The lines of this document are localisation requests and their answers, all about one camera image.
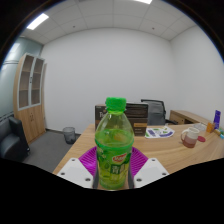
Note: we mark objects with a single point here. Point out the black leather armchair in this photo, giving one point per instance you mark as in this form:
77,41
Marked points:
11,143

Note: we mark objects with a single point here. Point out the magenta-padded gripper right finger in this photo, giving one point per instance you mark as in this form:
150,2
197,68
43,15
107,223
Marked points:
150,171

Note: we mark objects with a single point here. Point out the small beige box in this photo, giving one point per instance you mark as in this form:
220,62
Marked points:
217,131

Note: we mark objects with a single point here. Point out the black mesh waste bin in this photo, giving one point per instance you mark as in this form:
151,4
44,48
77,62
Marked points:
69,135

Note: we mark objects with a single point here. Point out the printed paper sheet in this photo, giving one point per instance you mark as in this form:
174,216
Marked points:
159,132

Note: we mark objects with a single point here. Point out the ceiling light panel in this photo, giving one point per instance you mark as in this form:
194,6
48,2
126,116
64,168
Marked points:
144,1
37,21

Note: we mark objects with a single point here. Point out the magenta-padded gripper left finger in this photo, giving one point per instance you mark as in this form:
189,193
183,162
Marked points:
76,171

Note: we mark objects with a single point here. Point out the green drink bottle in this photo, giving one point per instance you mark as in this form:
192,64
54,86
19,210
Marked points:
114,146

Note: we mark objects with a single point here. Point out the white and maroon mug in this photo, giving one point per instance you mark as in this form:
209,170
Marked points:
190,136

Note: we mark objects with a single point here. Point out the dark printed carton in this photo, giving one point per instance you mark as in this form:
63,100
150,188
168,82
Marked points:
137,113

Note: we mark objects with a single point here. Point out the purple standing packet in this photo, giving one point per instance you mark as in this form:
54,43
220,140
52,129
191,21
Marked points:
217,119

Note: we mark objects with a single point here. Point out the wooden side desk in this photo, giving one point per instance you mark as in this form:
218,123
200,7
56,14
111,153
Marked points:
186,116

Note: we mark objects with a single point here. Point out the black mesh office chair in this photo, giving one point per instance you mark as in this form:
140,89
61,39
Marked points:
156,111

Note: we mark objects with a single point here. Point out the wooden shelf cabinet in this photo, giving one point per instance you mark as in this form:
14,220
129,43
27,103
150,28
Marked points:
31,110

